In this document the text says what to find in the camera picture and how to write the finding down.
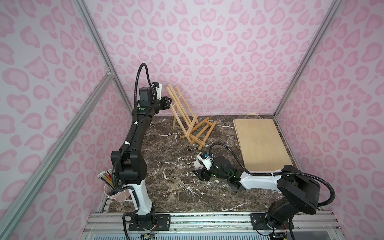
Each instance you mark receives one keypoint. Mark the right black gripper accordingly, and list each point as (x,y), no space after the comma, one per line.
(204,173)

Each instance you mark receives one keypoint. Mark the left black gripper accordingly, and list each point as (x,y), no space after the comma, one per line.
(163,102)

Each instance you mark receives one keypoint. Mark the wooden easel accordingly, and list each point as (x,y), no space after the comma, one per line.
(179,107)
(198,132)

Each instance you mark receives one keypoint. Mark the light wooden board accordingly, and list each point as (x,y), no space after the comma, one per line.
(261,145)

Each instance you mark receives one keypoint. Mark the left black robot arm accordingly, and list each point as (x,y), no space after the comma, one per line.
(129,167)

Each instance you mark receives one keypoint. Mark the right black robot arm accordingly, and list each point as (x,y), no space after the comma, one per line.
(300,193)

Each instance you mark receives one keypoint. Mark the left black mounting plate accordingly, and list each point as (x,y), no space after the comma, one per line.
(163,222)

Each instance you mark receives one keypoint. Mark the black mounting plate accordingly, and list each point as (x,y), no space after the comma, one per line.
(163,222)
(259,222)

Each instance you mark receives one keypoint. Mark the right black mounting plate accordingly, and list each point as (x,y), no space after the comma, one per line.
(259,222)

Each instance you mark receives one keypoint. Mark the pink pencil cup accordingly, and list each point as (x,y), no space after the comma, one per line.
(116,195)

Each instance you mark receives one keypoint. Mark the bundle of coloured pencils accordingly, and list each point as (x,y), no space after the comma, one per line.
(106,177)

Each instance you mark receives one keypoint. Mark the left corner aluminium profile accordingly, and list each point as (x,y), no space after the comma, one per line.
(91,26)

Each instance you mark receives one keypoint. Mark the corner aluminium profile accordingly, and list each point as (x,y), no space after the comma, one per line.
(325,25)
(91,26)

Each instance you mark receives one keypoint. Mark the right corner aluminium profile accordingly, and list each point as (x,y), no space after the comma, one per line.
(325,25)

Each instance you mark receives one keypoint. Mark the left diagonal aluminium strut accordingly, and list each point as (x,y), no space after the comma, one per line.
(19,207)

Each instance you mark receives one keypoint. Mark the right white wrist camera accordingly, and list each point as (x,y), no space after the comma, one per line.
(204,161)

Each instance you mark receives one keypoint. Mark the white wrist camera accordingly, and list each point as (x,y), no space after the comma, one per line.
(204,161)
(157,90)

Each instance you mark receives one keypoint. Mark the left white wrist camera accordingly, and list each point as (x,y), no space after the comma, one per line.
(157,90)

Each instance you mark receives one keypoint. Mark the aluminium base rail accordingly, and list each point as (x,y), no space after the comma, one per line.
(216,226)

